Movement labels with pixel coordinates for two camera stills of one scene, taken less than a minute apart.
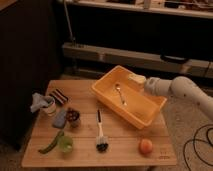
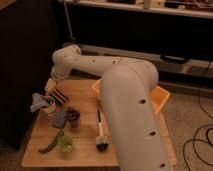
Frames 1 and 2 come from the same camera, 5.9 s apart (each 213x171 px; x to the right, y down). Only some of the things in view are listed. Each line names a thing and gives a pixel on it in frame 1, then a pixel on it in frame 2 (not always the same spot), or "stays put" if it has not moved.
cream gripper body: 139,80 -> 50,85
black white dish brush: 102,141 stays put
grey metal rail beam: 134,59 stays put
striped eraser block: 59,96 stays put
